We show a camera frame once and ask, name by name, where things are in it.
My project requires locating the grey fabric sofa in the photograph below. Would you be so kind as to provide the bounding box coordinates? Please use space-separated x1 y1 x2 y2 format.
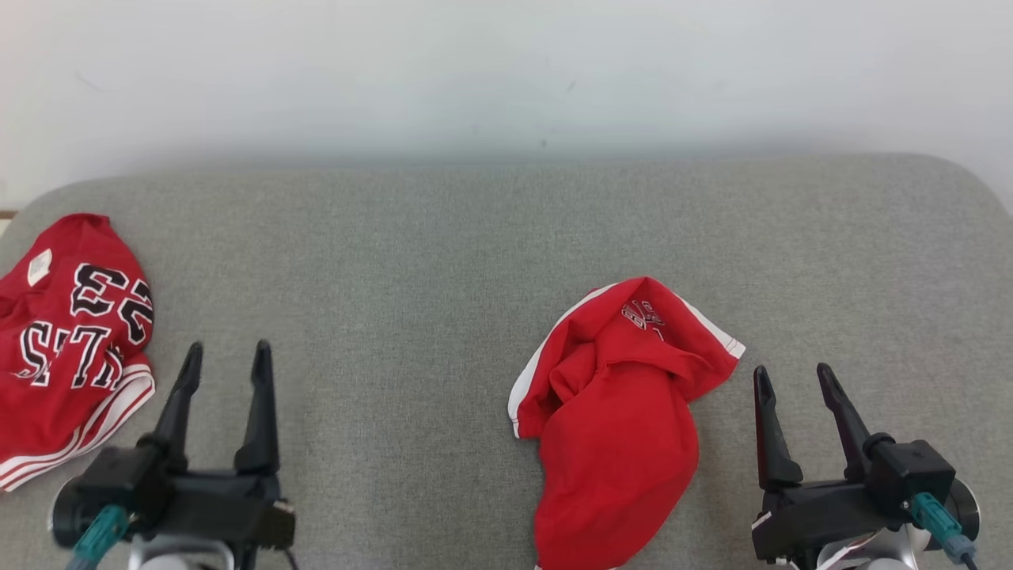
0 153 1013 570

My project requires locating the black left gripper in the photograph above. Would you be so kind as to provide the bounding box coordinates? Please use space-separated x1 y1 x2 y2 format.
138 340 296 570

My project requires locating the plain red shorts white trim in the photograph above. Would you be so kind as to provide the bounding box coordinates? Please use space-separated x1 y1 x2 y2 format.
508 276 746 570

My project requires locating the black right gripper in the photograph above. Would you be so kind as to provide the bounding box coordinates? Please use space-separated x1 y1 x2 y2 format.
752 363 911 569

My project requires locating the red jersey number 23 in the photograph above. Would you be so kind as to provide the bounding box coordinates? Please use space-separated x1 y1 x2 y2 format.
0 213 157 493

